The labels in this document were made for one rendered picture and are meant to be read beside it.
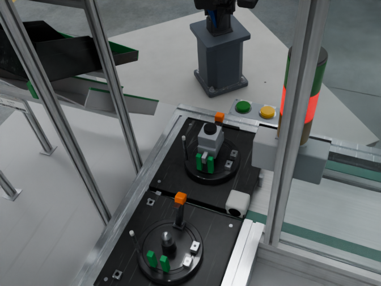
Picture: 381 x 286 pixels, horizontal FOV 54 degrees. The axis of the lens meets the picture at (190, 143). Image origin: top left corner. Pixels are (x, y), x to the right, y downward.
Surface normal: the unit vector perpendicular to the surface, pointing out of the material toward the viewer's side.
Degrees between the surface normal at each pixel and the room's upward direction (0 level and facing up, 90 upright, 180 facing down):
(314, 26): 90
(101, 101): 90
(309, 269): 90
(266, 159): 90
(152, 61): 0
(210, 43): 0
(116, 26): 0
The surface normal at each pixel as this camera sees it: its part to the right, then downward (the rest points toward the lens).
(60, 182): -0.07, -0.66
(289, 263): -0.38, 0.72
